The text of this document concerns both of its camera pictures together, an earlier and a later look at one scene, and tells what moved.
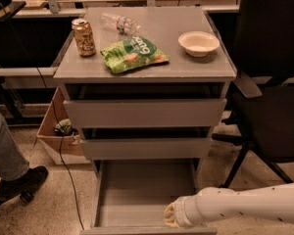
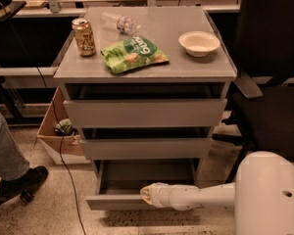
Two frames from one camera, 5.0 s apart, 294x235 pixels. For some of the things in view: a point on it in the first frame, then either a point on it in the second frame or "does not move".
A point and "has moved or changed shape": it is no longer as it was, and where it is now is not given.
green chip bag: (131, 53) does not move
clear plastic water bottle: (123, 24) does not move
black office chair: (269, 53) does not move
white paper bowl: (198, 44) does not move
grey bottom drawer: (128, 197) has moved or changed shape
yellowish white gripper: (182, 211) → (169, 195)
